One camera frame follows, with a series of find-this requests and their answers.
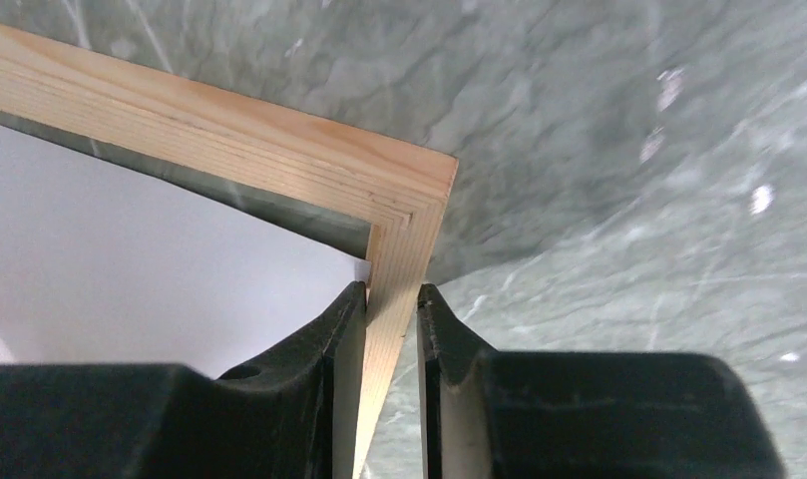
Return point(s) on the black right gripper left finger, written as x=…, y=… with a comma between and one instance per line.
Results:
x=290, y=412

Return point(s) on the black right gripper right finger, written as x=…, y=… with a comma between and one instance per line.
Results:
x=491, y=413

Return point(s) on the light wooden picture frame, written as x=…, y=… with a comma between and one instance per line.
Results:
x=401, y=189

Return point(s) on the white photo paper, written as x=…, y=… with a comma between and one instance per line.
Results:
x=102, y=264

